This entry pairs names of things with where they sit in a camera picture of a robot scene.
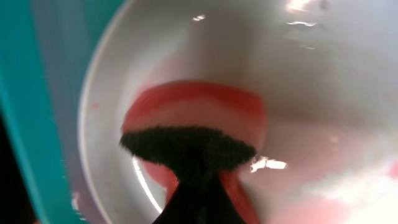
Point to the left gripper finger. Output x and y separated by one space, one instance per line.
190 205

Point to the green and pink sponge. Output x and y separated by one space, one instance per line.
189 132

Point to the light blue plate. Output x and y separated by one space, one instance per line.
326 69

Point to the teal plastic tray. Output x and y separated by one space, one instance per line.
46 48

